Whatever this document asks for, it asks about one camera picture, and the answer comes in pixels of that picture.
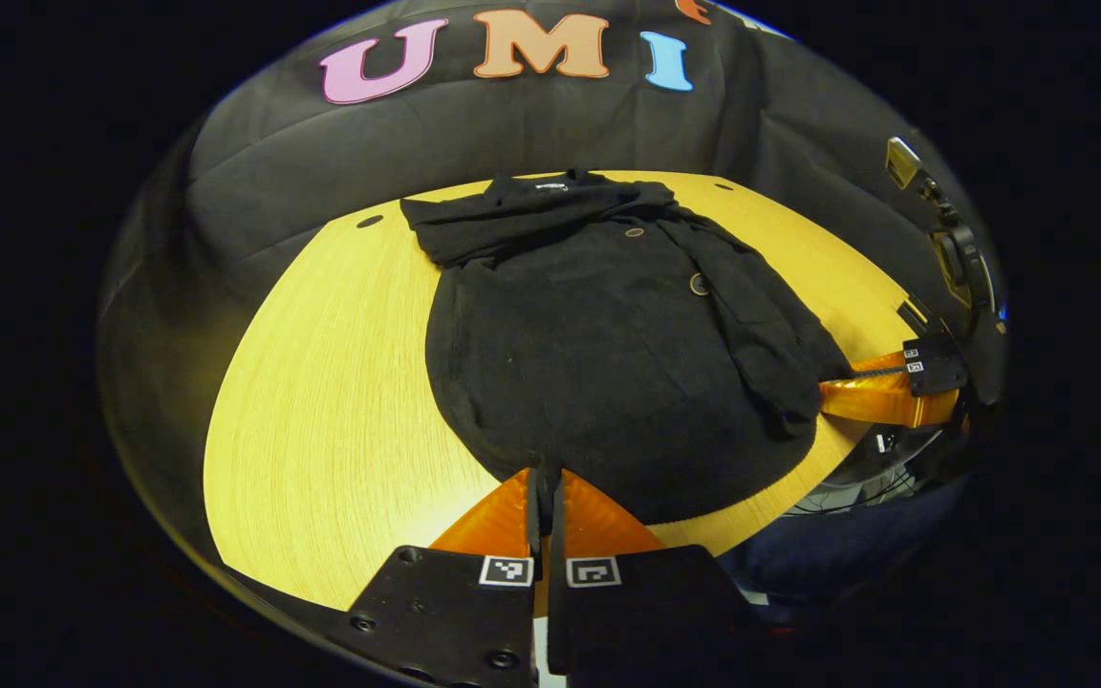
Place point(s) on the black knit cardigan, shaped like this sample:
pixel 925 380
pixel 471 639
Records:
pixel 608 363

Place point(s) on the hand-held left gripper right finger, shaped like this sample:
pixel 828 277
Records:
pixel 646 612

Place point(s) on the person's dark blue trousers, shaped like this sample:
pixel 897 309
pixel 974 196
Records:
pixel 818 554

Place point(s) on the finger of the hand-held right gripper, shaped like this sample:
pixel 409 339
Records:
pixel 938 348
pixel 880 401

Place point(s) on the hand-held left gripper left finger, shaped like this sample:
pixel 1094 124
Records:
pixel 455 612

